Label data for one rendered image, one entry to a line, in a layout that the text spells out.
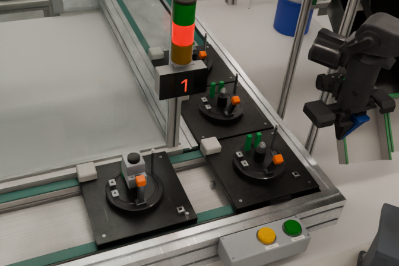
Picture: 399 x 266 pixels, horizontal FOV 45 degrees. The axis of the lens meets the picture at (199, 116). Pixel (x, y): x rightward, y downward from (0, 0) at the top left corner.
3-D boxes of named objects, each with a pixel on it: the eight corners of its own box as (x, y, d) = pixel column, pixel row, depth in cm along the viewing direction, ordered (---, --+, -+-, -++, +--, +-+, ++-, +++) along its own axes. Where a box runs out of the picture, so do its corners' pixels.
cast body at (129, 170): (146, 184, 112) (147, 163, 108) (129, 189, 111) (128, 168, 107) (136, 160, 118) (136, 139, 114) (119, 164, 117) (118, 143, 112)
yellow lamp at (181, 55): (195, 63, 111) (196, 44, 108) (174, 66, 110) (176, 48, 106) (187, 51, 115) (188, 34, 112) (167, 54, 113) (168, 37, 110)
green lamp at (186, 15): (198, 25, 105) (199, 4, 102) (176, 27, 103) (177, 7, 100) (190, 14, 108) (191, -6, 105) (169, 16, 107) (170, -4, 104)
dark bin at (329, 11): (402, 98, 120) (419, 84, 113) (355, 101, 117) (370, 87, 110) (369, 8, 131) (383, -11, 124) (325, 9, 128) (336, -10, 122)
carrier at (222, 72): (237, 85, 159) (243, 53, 151) (170, 97, 151) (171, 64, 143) (209, 48, 176) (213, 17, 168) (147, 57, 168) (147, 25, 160)
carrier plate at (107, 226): (197, 222, 114) (198, 217, 113) (97, 250, 106) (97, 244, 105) (165, 155, 131) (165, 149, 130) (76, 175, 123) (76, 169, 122)
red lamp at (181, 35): (196, 44, 108) (198, 25, 105) (176, 47, 106) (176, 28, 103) (189, 33, 112) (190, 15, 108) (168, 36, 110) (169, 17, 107)
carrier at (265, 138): (317, 191, 125) (329, 157, 117) (235, 214, 117) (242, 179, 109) (274, 132, 142) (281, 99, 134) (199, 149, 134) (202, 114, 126)
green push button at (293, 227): (302, 235, 114) (304, 230, 112) (288, 240, 112) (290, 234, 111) (294, 222, 116) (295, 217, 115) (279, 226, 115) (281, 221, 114)
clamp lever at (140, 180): (146, 202, 112) (146, 180, 107) (138, 204, 111) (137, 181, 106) (141, 191, 114) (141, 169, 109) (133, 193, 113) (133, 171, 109)
